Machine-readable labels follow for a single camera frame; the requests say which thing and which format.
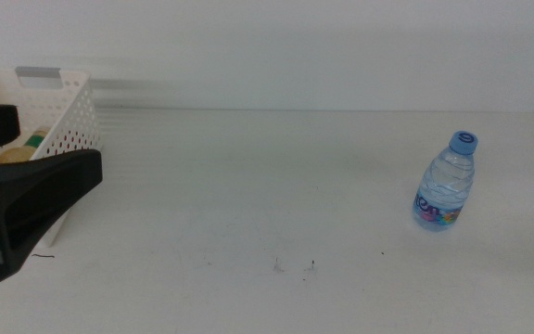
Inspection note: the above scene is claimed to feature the yellow tea bottle white cap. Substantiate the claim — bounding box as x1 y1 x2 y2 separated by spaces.
0 128 50 164

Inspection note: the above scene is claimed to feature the small water bottle blue cap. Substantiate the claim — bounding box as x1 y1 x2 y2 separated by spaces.
412 130 479 233

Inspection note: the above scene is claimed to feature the white perforated plastic basket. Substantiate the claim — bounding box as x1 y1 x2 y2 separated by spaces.
0 68 105 248

